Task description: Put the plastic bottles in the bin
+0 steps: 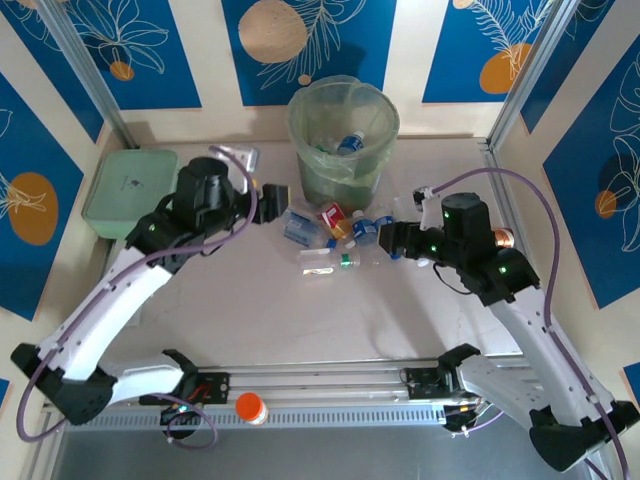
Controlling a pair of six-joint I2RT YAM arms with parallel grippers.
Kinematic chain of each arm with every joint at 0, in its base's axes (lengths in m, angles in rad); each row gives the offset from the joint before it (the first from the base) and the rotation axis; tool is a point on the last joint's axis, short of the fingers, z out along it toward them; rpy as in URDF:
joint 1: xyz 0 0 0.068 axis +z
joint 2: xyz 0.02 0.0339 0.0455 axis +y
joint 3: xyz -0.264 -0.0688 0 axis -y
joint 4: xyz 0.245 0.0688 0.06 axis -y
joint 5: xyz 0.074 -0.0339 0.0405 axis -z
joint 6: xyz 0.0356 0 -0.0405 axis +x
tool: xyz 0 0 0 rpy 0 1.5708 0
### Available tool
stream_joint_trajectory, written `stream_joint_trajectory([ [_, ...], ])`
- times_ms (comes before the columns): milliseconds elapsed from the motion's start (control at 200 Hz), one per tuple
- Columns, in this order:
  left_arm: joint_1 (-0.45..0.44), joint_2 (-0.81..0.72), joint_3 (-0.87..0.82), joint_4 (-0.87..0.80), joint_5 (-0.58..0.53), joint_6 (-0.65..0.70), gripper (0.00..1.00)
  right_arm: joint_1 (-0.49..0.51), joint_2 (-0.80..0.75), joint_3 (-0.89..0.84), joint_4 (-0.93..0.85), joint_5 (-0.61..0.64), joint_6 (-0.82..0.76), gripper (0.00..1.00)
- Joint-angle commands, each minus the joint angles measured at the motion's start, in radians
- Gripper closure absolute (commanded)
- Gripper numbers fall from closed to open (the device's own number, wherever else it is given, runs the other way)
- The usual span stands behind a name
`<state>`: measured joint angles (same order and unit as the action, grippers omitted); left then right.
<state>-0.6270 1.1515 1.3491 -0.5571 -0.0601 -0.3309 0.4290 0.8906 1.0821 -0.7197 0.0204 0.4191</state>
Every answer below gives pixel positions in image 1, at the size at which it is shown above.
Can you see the blue label bottle white cap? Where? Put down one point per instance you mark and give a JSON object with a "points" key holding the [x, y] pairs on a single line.
{"points": [[363, 229]]}

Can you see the clear bottle with blue cap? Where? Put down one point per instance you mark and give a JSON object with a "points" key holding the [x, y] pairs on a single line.
{"points": [[300, 227]]}

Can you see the red label amber bottle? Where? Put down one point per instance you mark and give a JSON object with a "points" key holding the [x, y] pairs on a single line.
{"points": [[331, 215]]}

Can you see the clear bottle with green cap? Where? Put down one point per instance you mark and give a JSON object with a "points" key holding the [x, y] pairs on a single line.
{"points": [[320, 260]]}

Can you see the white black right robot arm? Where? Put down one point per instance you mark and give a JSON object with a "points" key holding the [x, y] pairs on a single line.
{"points": [[540, 345]]}

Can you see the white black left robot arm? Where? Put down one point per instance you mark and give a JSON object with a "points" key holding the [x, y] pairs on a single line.
{"points": [[100, 310]]}

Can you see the green translucent trash bin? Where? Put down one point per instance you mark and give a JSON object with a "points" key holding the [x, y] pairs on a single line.
{"points": [[325, 185]]}

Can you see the green translucent bin liner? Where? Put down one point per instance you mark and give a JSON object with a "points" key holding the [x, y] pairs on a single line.
{"points": [[305, 115]]}

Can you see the orange soda can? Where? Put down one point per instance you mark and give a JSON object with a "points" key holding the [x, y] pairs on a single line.
{"points": [[502, 238]]}

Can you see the green lidded container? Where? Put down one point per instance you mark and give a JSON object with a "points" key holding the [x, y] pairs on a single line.
{"points": [[130, 175]]}

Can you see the clear plastic packet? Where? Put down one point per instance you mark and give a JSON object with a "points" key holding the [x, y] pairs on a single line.
{"points": [[138, 314]]}

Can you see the small controller board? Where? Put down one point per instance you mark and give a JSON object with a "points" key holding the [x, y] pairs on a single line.
{"points": [[465, 415], [180, 411]]}

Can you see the white bottle with orange cap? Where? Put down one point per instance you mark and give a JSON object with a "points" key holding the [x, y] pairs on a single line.
{"points": [[250, 406]]}

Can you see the grey metal panel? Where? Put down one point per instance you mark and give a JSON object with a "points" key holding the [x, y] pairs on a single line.
{"points": [[320, 455]]}

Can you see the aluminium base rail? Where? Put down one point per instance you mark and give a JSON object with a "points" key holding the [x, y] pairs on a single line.
{"points": [[320, 380]]}

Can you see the aluminium frame post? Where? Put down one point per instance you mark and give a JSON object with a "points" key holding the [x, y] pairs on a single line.
{"points": [[89, 75], [529, 75]]}

